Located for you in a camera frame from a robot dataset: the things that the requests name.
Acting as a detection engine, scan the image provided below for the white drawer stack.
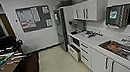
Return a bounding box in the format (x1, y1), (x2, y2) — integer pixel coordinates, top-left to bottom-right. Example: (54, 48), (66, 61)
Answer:
(77, 39), (94, 72)

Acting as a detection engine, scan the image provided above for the stainless steel sink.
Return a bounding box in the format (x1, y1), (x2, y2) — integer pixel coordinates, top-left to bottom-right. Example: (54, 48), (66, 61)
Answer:
(96, 36), (130, 69)

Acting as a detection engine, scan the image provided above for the orange bowl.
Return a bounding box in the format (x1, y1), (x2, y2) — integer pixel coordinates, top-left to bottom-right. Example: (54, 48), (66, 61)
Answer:
(107, 41), (121, 52)

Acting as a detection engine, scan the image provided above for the white under-sink cabinet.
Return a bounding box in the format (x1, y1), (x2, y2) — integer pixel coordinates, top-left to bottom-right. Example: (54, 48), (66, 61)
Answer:
(88, 41), (130, 72)

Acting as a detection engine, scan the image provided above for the stainless steel refrigerator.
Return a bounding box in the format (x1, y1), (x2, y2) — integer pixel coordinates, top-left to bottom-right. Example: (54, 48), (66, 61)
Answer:
(53, 6), (73, 54)

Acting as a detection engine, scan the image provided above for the dark wall bulletin board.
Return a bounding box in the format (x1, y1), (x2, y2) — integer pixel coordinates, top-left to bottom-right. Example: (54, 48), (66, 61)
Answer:
(14, 3), (55, 34)

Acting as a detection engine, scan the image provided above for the white upper wall cabinet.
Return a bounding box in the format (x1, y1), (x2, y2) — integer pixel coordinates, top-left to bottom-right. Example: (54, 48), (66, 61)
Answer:
(71, 0), (112, 25)

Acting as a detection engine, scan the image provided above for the dark box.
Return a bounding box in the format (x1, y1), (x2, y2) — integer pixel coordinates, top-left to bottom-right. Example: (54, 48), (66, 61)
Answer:
(56, 0), (75, 10)

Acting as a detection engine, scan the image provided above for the chrome sink faucet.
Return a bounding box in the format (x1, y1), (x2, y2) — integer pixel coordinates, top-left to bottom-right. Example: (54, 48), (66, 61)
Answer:
(119, 35), (130, 48)

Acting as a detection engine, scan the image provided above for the metal dish rack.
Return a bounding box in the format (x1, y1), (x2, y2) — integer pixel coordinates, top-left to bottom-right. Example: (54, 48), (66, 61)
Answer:
(82, 27), (105, 41)

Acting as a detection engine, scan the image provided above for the steel paper towel dispenser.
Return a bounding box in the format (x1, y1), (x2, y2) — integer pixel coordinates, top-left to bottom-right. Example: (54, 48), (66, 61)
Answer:
(102, 1), (130, 31)

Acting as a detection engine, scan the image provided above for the white bottom drawer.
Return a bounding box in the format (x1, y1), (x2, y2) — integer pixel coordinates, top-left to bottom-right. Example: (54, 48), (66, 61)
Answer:
(66, 42), (83, 63)

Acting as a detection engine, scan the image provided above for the built-in microwave oven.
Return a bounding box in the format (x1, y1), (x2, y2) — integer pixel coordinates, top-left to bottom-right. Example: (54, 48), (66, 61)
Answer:
(67, 34), (82, 49)

